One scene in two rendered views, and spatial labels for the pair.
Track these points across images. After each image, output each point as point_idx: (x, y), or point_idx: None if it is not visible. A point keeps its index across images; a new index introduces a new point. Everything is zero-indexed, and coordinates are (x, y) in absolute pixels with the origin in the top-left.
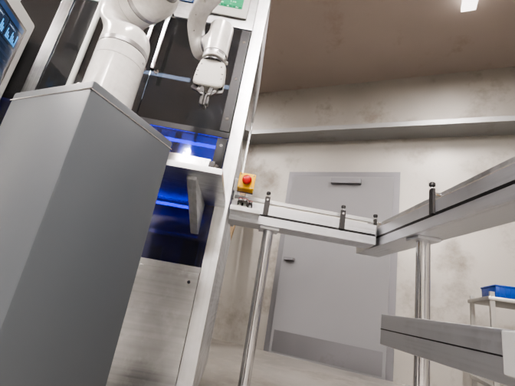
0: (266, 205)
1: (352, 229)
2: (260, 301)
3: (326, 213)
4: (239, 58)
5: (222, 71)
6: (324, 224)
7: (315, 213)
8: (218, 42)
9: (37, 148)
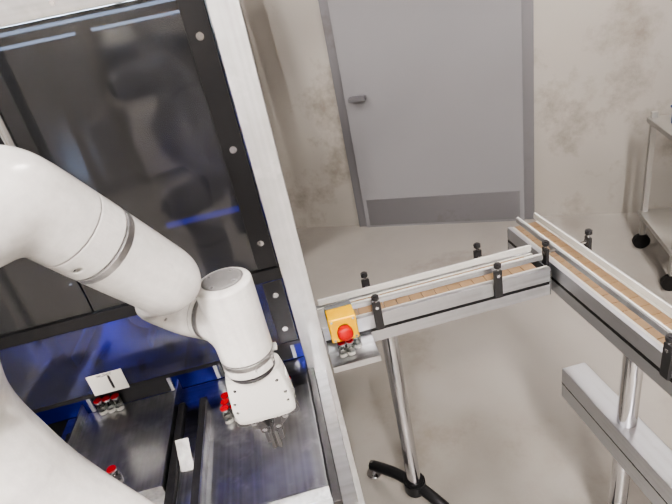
0: (378, 317)
1: (514, 289)
2: (406, 408)
3: (470, 277)
4: (213, 91)
5: (283, 386)
6: (471, 300)
7: (448, 268)
8: (247, 351)
9: None
